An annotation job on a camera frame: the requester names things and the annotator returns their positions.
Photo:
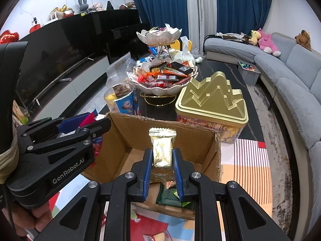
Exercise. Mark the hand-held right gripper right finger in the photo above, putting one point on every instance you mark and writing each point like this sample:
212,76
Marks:
178,173

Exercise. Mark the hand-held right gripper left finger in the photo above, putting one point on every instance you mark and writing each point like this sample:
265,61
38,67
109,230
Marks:
148,173

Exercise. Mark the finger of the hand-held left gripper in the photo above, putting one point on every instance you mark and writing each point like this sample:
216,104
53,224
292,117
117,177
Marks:
97,126
71,124

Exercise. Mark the red snack packet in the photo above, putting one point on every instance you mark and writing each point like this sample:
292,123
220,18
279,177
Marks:
86,119

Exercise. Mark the dark green snack packet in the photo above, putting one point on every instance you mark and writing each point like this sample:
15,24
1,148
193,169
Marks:
165,195

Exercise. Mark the brown cardboard box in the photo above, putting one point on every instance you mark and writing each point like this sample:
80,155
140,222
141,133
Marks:
112,150

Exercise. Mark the gold foil snack packet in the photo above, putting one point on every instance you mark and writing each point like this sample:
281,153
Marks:
162,148

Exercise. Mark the person's left forearm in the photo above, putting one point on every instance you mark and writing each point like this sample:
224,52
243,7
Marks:
7,160

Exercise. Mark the person's left hand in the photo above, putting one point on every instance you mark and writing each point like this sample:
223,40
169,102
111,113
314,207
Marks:
41,216

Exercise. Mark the small yellow toy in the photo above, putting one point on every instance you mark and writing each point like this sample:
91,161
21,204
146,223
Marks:
110,99

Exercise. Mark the clear jar with blue label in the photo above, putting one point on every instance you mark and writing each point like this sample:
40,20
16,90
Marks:
125,100

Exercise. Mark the grey television cabinet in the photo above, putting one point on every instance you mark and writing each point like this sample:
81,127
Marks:
82,80

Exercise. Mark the stack of snack boxes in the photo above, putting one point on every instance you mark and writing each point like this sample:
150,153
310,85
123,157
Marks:
21,114

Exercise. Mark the clear plastic bag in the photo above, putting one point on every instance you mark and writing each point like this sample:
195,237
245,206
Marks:
117,70

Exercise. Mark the colourful checkered tablecloth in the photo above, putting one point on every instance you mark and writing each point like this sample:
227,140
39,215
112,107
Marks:
245,175

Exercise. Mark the curved black television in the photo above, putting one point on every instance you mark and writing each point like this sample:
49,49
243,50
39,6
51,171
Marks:
55,55

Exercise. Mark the white two-tier bowl stand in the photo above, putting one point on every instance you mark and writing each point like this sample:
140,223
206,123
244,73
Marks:
160,91

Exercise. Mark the gold lidded tin box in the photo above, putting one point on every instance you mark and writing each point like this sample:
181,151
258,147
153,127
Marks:
213,100

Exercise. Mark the pile of assorted snack packets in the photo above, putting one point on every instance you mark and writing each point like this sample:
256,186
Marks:
163,75
160,31

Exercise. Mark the mottled grey rug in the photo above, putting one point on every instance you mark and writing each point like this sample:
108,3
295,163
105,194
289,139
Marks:
278,143

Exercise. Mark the black upright piano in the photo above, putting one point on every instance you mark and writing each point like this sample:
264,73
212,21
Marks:
120,22

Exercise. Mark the red heart balloon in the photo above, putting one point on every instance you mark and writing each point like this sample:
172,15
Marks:
8,37

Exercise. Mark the white plush toy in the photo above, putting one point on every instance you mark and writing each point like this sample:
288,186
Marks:
180,55

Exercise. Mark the grey bunny plush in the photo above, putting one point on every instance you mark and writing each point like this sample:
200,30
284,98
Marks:
83,6

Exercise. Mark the grey storage bin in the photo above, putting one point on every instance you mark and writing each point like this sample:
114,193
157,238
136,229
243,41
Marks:
249,75

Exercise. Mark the yellow chair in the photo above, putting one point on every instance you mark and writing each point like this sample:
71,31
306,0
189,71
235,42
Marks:
188,45

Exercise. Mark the black metronome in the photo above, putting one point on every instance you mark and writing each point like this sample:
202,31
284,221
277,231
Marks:
109,5

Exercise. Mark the blue curtain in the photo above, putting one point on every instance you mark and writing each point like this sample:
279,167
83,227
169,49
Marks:
160,2
243,5

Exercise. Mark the grey sectional sofa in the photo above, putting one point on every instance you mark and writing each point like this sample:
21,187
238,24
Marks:
296,93

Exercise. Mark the patterned cloth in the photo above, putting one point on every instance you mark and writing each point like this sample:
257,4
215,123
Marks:
233,36

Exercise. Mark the white sheer curtain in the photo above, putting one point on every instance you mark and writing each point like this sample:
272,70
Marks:
200,12

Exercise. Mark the yellow plush toy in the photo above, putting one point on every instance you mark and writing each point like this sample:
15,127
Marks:
253,37

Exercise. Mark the pink plush toy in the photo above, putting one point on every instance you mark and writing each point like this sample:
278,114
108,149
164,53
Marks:
267,42

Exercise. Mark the brown plush toy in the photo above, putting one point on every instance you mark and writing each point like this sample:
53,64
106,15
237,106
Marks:
303,40

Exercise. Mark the white security camera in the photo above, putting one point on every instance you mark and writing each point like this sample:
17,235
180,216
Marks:
35,25

